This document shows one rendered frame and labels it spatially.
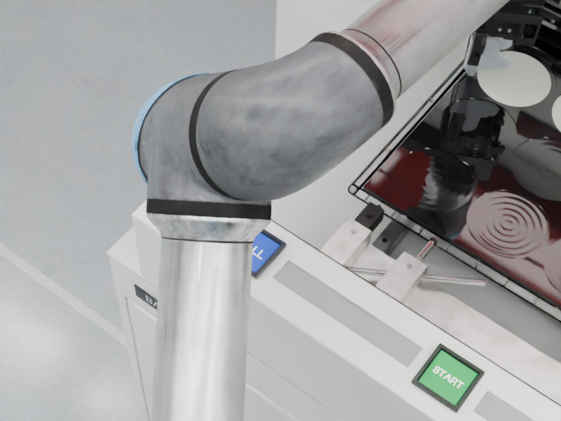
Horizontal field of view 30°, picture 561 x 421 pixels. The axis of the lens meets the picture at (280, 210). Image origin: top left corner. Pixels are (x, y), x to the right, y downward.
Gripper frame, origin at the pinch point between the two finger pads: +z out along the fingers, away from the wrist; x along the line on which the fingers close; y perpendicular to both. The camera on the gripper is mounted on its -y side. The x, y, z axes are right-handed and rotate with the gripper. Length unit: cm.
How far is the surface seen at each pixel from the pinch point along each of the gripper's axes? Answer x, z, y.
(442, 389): -51, -5, -2
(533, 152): -12.3, 1.4, 9.3
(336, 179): -14.6, 9.3, -15.6
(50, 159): 43, 91, -83
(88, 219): 27, 91, -71
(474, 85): -2.1, 1.3, 1.4
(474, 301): -31.0, 9.3, 3.6
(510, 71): 1.2, 1.2, 6.1
